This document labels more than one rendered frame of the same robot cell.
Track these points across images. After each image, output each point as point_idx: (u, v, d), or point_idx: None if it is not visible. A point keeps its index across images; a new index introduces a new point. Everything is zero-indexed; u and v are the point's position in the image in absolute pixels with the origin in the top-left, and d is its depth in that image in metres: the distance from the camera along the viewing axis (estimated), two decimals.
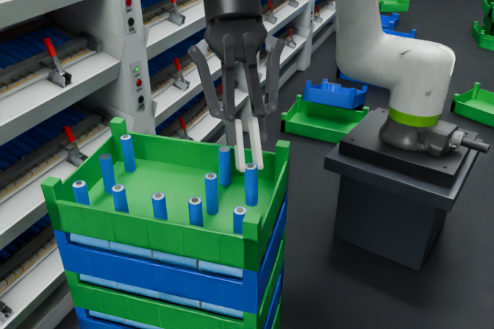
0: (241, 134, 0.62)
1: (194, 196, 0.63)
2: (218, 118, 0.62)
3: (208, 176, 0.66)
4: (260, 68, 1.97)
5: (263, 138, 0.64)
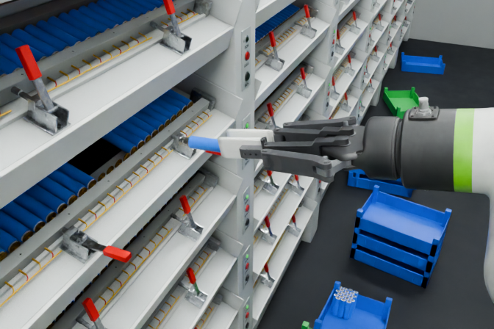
0: (257, 131, 0.64)
1: None
2: (281, 128, 0.65)
3: None
4: (255, 291, 1.51)
5: (242, 147, 0.62)
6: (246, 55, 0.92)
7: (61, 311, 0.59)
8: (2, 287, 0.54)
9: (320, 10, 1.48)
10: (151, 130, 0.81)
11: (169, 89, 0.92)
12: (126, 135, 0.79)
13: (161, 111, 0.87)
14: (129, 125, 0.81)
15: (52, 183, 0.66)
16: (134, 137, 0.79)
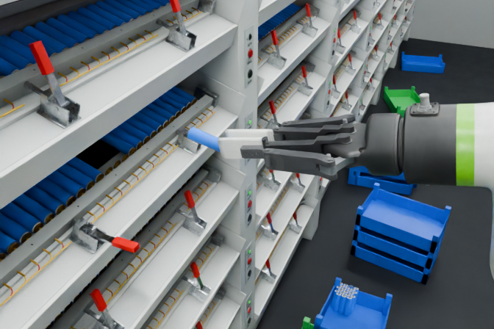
0: (257, 131, 0.64)
1: (129, 151, 0.77)
2: (281, 126, 0.65)
3: None
4: (256, 288, 1.53)
5: (243, 147, 0.62)
6: (249, 53, 0.93)
7: (70, 300, 0.61)
8: (15, 276, 0.56)
9: (322, 9, 1.50)
10: (156, 126, 0.83)
11: (173, 87, 0.94)
12: (131, 131, 0.80)
13: (166, 107, 0.88)
14: (135, 121, 0.82)
15: (61, 177, 0.68)
16: (140, 132, 0.80)
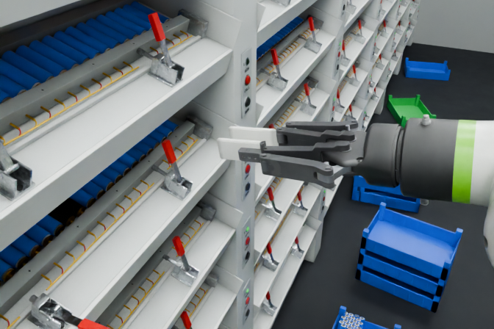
0: None
1: (96, 194, 0.66)
2: (262, 167, 0.60)
3: None
4: (256, 321, 1.42)
5: (259, 139, 0.67)
6: (246, 79, 0.82)
7: None
8: None
9: (326, 22, 1.39)
10: (130, 162, 0.73)
11: None
12: None
13: (143, 139, 0.78)
14: None
15: None
16: (110, 171, 0.70)
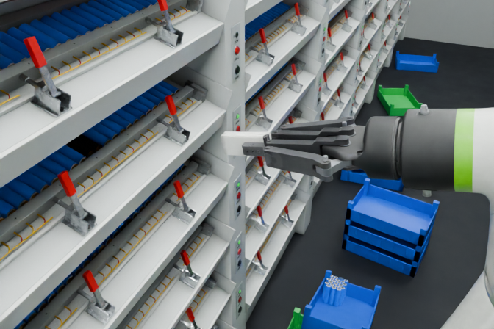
0: None
1: (112, 137, 0.82)
2: (265, 160, 0.61)
3: None
4: (248, 279, 1.58)
5: None
6: (236, 50, 0.98)
7: (63, 279, 0.66)
8: (11, 255, 0.61)
9: (311, 9, 1.55)
10: (139, 114, 0.88)
11: None
12: (115, 119, 0.85)
13: (149, 98, 0.93)
14: (119, 110, 0.87)
15: (47, 160, 0.73)
16: (123, 120, 0.85)
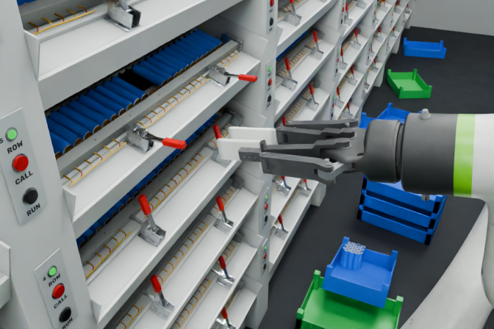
0: None
1: (167, 78, 0.86)
2: (262, 166, 0.60)
3: None
4: (270, 241, 1.62)
5: (259, 139, 0.67)
6: (271, 1, 1.02)
7: (126, 192, 0.70)
8: (82, 164, 0.65)
9: None
10: (189, 62, 0.92)
11: (202, 32, 1.03)
12: (169, 63, 0.90)
13: (197, 48, 0.98)
14: (171, 56, 0.92)
15: (113, 93, 0.77)
16: (176, 65, 0.90)
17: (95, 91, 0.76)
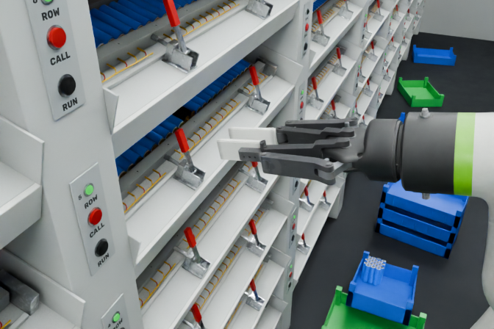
0: None
1: (202, 105, 0.86)
2: (262, 166, 0.60)
3: None
4: None
5: (259, 139, 0.67)
6: (306, 26, 1.02)
7: (177, 230, 0.70)
8: (137, 203, 0.65)
9: None
10: (221, 86, 0.93)
11: None
12: (202, 89, 0.90)
13: (227, 71, 0.98)
14: None
15: None
16: (209, 90, 0.90)
17: None
